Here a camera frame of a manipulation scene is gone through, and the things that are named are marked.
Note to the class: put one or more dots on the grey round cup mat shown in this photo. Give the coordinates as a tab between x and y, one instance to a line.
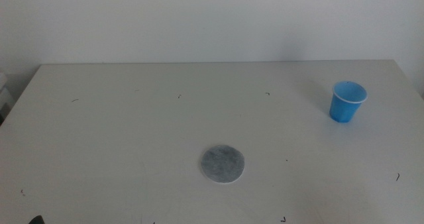
222	164

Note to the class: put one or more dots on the blue plastic cup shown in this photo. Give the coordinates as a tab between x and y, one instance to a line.
344	109

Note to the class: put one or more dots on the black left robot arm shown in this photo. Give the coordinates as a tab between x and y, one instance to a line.
37	220

